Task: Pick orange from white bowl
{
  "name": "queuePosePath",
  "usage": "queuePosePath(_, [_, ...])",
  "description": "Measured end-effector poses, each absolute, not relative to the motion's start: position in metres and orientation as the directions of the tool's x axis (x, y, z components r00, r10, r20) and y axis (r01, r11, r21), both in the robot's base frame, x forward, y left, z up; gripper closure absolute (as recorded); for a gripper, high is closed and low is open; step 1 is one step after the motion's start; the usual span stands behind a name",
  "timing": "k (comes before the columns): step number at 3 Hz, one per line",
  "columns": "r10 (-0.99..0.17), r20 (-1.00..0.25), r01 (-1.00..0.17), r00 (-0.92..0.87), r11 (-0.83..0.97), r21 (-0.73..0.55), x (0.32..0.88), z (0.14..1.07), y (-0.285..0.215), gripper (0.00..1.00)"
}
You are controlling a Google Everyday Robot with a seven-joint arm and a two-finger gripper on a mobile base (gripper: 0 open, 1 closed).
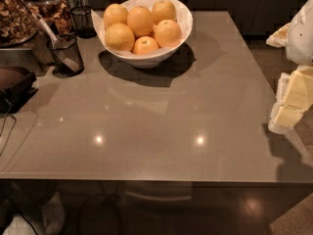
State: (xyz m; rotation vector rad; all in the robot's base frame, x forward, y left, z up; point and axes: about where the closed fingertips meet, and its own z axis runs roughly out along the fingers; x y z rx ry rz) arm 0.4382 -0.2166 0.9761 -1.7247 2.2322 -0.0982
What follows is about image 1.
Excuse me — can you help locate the metal scoop spoon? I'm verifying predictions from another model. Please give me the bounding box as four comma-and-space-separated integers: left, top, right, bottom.
36, 14, 80, 72

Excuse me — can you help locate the black cable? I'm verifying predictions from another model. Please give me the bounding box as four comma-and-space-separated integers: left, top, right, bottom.
0, 101, 18, 158

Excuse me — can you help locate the black device with brown top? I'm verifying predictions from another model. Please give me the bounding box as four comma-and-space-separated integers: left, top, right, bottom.
0, 66, 36, 114

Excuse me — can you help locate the glass jar of dried snacks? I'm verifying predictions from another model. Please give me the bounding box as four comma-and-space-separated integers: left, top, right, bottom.
24, 0, 74, 34

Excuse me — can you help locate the black mesh cup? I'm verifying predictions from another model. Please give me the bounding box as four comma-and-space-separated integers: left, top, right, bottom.
70, 6, 97, 39
46, 34, 84, 77

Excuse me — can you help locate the tray of dried snacks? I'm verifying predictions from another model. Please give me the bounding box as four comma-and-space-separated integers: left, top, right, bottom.
0, 0, 37, 48

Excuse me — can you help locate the small orange front middle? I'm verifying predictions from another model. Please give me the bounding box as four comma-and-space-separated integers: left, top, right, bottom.
132, 36, 159, 55

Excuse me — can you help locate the white sock foot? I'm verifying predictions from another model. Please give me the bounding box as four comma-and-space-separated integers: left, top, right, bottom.
40, 192, 66, 235

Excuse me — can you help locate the black mesh cup far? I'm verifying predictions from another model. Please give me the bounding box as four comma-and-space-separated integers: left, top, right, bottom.
70, 6, 97, 39

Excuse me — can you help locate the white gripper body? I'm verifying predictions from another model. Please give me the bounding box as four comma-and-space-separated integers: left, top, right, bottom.
286, 0, 313, 66

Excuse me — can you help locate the black mesh cup near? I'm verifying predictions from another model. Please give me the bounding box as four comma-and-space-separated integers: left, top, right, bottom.
46, 34, 84, 77

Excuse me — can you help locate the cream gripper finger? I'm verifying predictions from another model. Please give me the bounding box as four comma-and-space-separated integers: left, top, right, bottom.
268, 65, 313, 134
266, 23, 290, 48

